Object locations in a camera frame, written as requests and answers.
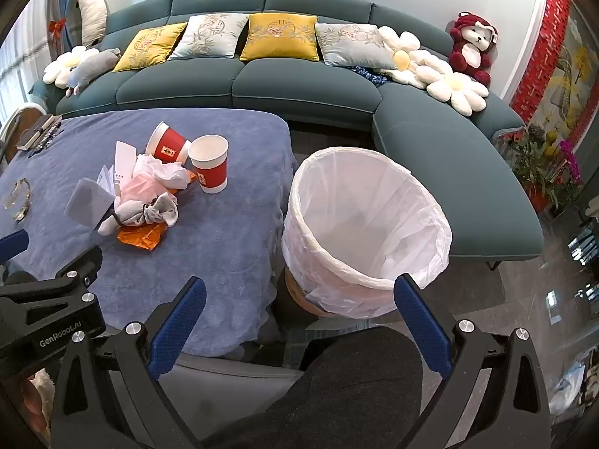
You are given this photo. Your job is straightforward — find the orange snack wrapper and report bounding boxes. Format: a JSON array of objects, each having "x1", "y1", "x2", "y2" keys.
[{"x1": 117, "y1": 223, "x2": 168, "y2": 251}]

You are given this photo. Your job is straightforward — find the white tissue pile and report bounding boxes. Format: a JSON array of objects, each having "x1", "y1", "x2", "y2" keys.
[{"x1": 97, "y1": 154, "x2": 194, "y2": 236}]

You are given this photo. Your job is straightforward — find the red paper cup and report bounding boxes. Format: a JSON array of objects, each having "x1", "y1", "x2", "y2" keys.
[
  {"x1": 145, "y1": 122, "x2": 191, "y2": 164},
  {"x1": 188, "y1": 135, "x2": 228, "y2": 193}
]

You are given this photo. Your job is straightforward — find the grey foil pouch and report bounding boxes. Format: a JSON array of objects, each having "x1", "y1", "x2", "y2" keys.
[{"x1": 65, "y1": 178, "x2": 115, "y2": 229}]

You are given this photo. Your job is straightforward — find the white paper receipt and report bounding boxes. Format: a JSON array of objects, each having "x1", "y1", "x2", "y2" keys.
[{"x1": 97, "y1": 141, "x2": 137, "y2": 197}]

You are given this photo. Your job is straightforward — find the white lined trash bin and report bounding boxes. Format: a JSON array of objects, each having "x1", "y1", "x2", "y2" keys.
[{"x1": 281, "y1": 147, "x2": 453, "y2": 319}]

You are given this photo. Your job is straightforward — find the glass bangle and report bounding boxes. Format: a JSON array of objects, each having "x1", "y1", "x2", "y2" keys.
[{"x1": 3, "y1": 178, "x2": 31, "y2": 222}]

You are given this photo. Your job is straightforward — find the black remote and pens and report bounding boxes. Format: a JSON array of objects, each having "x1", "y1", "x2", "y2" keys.
[{"x1": 16, "y1": 114, "x2": 62, "y2": 156}]

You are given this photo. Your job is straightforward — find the blue velvet table cloth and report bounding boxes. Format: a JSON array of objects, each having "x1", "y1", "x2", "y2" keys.
[{"x1": 1, "y1": 107, "x2": 297, "y2": 359}]

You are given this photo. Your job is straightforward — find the white daisy pillow left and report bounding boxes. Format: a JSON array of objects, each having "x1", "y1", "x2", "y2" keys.
[{"x1": 42, "y1": 46, "x2": 100, "y2": 89}]

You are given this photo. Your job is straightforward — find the white daisy pillow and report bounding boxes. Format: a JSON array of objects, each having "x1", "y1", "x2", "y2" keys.
[
  {"x1": 375, "y1": 27, "x2": 453, "y2": 89},
  {"x1": 425, "y1": 73, "x2": 489, "y2": 117},
  {"x1": 42, "y1": 46, "x2": 100, "y2": 89}
]

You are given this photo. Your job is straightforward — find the grey plush toy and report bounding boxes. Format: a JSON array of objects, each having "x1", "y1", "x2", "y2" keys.
[{"x1": 66, "y1": 48, "x2": 121, "y2": 97}]

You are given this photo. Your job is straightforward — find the potted flower plant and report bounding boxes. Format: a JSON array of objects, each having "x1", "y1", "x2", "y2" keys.
[{"x1": 506, "y1": 125, "x2": 583, "y2": 214}]

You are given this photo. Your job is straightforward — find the white daisy pillow outer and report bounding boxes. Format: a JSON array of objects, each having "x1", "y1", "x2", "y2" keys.
[{"x1": 425, "y1": 73, "x2": 489, "y2": 117}]

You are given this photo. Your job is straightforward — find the yellow cushion left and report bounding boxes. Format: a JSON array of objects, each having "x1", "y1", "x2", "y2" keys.
[{"x1": 113, "y1": 22, "x2": 187, "y2": 72}]

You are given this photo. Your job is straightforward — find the yellow cushion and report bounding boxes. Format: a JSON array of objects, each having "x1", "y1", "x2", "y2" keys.
[
  {"x1": 240, "y1": 12, "x2": 320, "y2": 62},
  {"x1": 113, "y1": 22, "x2": 187, "y2": 72}
]

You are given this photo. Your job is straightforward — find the white long plush toy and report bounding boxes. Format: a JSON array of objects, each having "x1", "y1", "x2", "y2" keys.
[{"x1": 76, "y1": 0, "x2": 109, "y2": 48}]

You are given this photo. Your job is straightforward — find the blue patterned cloth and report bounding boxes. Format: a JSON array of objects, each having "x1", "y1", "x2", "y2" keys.
[{"x1": 350, "y1": 66, "x2": 388, "y2": 87}]

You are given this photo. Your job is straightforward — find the white daisy pillow inner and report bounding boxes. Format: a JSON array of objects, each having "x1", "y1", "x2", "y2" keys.
[{"x1": 375, "y1": 27, "x2": 453, "y2": 89}]

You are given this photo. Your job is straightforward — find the light floral cushion left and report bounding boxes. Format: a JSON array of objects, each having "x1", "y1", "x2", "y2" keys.
[{"x1": 168, "y1": 13, "x2": 249, "y2": 60}]

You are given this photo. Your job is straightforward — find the light floral cushion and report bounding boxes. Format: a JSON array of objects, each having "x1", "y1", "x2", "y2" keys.
[
  {"x1": 315, "y1": 22, "x2": 397, "y2": 70},
  {"x1": 168, "y1": 13, "x2": 249, "y2": 60}
]

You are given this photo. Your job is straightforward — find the light floral cushion right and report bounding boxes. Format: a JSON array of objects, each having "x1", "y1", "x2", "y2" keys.
[{"x1": 315, "y1": 22, "x2": 397, "y2": 70}]

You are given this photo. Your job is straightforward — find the red white teddy bear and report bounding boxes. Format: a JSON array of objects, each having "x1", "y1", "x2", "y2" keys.
[{"x1": 449, "y1": 11, "x2": 499, "y2": 87}]

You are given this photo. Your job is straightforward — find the teal curved sectional sofa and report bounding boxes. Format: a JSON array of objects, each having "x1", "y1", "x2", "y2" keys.
[{"x1": 30, "y1": 0, "x2": 543, "y2": 262}]

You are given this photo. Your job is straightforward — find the yellow cushion centre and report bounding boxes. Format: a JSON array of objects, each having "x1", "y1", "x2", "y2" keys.
[{"x1": 240, "y1": 12, "x2": 320, "y2": 62}]

